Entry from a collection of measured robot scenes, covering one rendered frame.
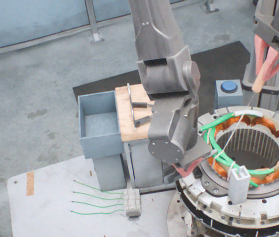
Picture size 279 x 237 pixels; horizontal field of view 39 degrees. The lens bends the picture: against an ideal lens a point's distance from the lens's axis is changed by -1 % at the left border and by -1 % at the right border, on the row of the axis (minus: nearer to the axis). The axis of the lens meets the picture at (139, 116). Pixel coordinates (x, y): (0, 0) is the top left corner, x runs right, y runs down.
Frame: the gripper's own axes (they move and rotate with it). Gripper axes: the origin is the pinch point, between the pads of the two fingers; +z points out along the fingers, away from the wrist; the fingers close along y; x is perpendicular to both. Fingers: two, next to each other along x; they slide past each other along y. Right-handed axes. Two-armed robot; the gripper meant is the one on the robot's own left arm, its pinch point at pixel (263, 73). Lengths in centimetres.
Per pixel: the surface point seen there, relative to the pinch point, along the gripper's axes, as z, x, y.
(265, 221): 27.3, 4.5, 14.4
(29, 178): 70, -26, -45
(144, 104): 27.5, -3.8, -26.8
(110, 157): 46, -9, -27
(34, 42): 121, 27, -225
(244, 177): 17.1, -3.3, 9.7
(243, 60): 84, 149, -135
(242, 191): 21.2, -1.7, 9.9
